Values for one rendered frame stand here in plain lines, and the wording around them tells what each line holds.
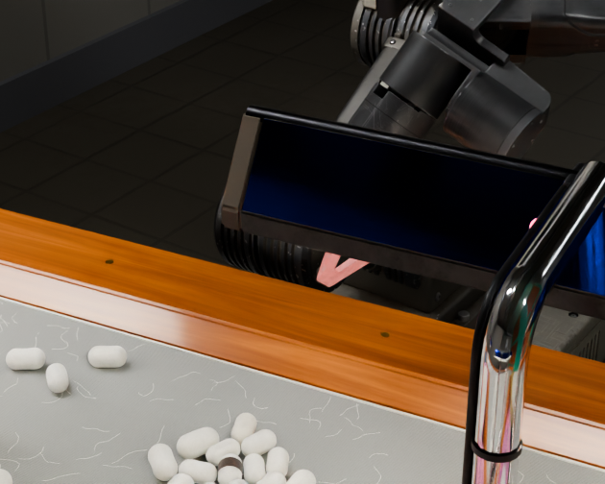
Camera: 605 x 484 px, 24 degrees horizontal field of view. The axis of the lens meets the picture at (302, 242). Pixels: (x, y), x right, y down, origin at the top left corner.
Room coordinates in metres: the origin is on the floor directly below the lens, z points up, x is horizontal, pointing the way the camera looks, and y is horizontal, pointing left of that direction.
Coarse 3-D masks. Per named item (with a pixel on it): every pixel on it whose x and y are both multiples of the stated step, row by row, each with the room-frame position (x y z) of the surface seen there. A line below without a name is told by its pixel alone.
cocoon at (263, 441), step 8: (256, 432) 0.94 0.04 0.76; (264, 432) 0.94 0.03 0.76; (272, 432) 0.95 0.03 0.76; (248, 440) 0.93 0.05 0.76; (256, 440) 0.93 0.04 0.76; (264, 440) 0.94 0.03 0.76; (272, 440) 0.94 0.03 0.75; (248, 448) 0.93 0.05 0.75; (256, 448) 0.93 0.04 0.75; (264, 448) 0.93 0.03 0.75
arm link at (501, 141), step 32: (448, 0) 1.05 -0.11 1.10; (480, 0) 1.04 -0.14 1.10; (448, 32) 1.05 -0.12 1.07; (512, 64) 1.02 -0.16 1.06; (480, 96) 0.99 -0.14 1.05; (512, 96) 0.99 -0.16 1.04; (544, 96) 1.00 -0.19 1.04; (448, 128) 0.99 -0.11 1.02; (480, 128) 0.98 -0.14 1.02; (512, 128) 0.97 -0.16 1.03
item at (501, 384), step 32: (576, 192) 0.68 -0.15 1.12; (544, 224) 0.65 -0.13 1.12; (576, 224) 0.65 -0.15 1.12; (512, 256) 0.63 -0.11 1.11; (544, 256) 0.61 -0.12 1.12; (512, 288) 0.59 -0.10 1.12; (544, 288) 0.59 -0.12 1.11; (480, 320) 0.59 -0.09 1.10; (512, 320) 0.58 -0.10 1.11; (480, 352) 0.58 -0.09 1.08; (512, 352) 0.57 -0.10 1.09; (480, 384) 0.57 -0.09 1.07; (512, 384) 0.57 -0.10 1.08; (480, 416) 0.57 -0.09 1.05; (512, 416) 0.57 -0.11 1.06; (480, 448) 0.57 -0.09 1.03; (512, 448) 0.57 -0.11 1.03; (480, 480) 0.57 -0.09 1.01; (512, 480) 0.57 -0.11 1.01
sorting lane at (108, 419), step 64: (0, 320) 1.15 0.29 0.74; (64, 320) 1.15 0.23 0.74; (0, 384) 1.04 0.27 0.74; (128, 384) 1.04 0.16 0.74; (192, 384) 1.04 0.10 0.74; (256, 384) 1.04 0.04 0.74; (0, 448) 0.94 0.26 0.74; (64, 448) 0.94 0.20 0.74; (128, 448) 0.94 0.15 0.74; (320, 448) 0.94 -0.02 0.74; (384, 448) 0.94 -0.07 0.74; (448, 448) 0.94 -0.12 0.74
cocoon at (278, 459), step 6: (270, 450) 0.92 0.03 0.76; (276, 450) 0.92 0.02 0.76; (282, 450) 0.92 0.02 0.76; (270, 456) 0.91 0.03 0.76; (276, 456) 0.91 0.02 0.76; (282, 456) 0.91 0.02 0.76; (288, 456) 0.92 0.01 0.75; (270, 462) 0.91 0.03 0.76; (276, 462) 0.90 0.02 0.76; (282, 462) 0.91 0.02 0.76; (270, 468) 0.90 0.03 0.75; (276, 468) 0.90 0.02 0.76; (282, 468) 0.90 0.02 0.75
